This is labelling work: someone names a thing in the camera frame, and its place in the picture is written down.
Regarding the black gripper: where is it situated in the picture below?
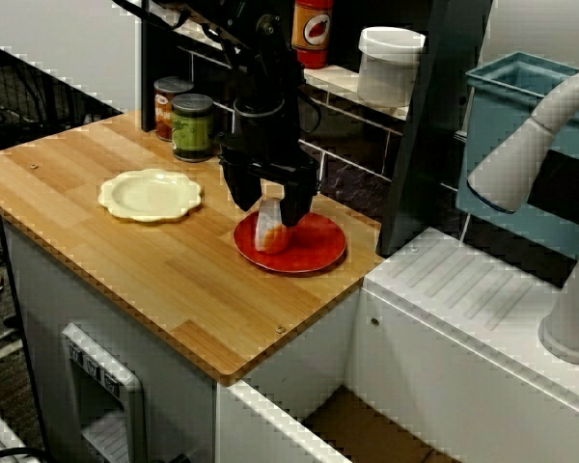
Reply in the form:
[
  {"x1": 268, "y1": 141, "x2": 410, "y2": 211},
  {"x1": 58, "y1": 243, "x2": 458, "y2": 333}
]
[{"x1": 210, "y1": 98, "x2": 319, "y2": 228}]

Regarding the red round plate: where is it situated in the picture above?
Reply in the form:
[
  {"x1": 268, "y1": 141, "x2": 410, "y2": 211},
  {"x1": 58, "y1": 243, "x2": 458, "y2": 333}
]
[{"x1": 233, "y1": 210, "x2": 348, "y2": 276}]

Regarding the green toy peas can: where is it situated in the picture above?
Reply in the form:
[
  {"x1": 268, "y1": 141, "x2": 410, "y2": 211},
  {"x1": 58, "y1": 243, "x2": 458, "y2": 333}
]
[{"x1": 171, "y1": 94, "x2": 215, "y2": 163}]

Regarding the cream scalloped plate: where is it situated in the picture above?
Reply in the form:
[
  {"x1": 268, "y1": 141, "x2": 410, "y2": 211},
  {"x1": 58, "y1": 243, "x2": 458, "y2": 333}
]
[{"x1": 97, "y1": 168, "x2": 205, "y2": 224}]

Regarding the orange toy beans can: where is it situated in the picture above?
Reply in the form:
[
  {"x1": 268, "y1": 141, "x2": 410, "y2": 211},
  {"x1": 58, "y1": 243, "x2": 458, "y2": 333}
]
[{"x1": 152, "y1": 76, "x2": 195, "y2": 142}]

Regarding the red hot sauce bottle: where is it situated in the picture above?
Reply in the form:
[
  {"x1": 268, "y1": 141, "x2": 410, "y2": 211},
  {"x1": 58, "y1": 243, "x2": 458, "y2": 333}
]
[{"x1": 289, "y1": 0, "x2": 335, "y2": 68}]

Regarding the white lidded plastic tub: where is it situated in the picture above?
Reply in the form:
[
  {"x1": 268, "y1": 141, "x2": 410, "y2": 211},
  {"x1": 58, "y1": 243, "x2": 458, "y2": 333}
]
[{"x1": 356, "y1": 26, "x2": 427, "y2": 108}]

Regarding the white toy sink unit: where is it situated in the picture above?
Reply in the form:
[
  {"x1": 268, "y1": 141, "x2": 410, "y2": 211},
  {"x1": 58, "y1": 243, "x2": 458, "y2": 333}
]
[{"x1": 215, "y1": 226, "x2": 579, "y2": 463}]

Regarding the teal plastic bin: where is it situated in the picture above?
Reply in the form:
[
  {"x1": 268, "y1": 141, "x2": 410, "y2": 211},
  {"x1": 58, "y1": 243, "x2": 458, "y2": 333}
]
[{"x1": 455, "y1": 51, "x2": 579, "y2": 255}]

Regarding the grey toy faucet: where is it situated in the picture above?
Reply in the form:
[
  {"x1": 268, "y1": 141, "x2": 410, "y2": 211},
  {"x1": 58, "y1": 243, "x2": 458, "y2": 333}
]
[{"x1": 465, "y1": 65, "x2": 579, "y2": 366}]

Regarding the grey toy dishwasher panel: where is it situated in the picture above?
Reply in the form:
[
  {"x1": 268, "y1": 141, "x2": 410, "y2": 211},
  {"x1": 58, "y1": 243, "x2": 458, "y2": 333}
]
[{"x1": 60, "y1": 322, "x2": 147, "y2": 463}]

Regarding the white metal bar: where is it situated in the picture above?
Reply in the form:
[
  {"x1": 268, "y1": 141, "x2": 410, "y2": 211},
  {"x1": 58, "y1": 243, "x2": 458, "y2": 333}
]
[{"x1": 0, "y1": 337, "x2": 25, "y2": 370}]

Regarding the black floor cable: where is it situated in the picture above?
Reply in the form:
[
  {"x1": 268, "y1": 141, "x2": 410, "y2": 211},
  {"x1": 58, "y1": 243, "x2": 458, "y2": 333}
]
[{"x1": 0, "y1": 446, "x2": 47, "y2": 463}]

